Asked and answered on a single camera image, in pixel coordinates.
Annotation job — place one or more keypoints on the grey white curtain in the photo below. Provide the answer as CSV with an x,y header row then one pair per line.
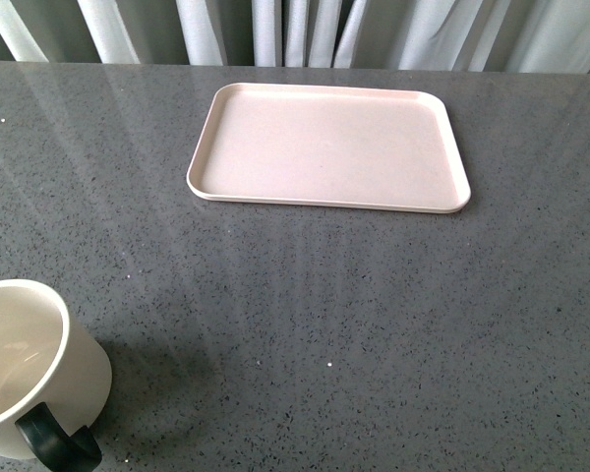
x,y
460,35

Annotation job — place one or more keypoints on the pale pink rectangular tray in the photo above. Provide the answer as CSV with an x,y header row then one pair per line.
x,y
385,149

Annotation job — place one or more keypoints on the white smiley mug black handle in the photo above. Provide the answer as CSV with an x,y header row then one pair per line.
x,y
54,379

